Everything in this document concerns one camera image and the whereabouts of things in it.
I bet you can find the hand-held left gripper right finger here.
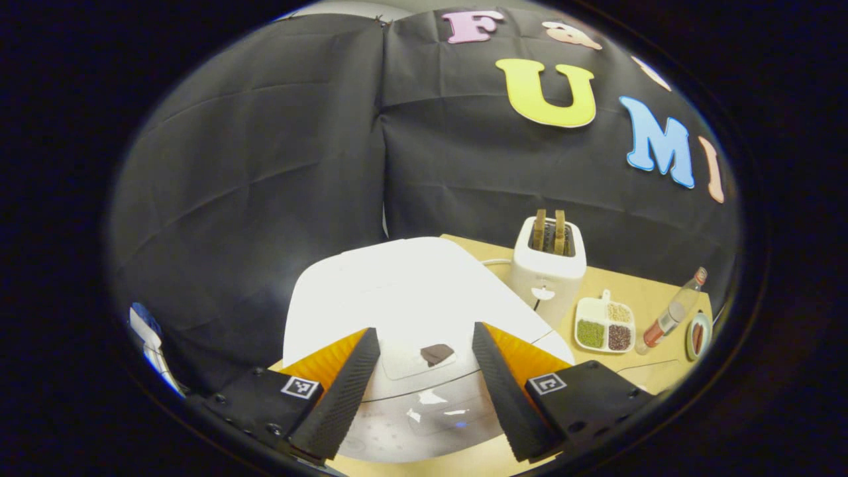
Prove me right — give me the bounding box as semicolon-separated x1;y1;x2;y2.
472;322;657;462

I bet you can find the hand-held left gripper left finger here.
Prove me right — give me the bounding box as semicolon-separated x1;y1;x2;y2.
192;327;382;462

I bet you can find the white rice cooker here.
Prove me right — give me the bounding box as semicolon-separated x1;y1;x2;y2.
283;237;576;463

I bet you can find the green beans pile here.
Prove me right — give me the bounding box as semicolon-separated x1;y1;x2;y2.
576;319;606;348

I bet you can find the white divided dish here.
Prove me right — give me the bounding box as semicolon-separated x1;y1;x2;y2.
574;290;637;354

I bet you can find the white toaster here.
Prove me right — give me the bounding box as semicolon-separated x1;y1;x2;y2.
510;215;588;329

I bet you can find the clear plastic bottle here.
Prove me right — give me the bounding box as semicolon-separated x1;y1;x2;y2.
635;267;708;355

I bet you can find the blue and white object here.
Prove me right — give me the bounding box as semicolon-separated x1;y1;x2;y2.
129;303;183;395

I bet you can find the pale green plate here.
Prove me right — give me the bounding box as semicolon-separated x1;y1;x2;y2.
686;311;714;362

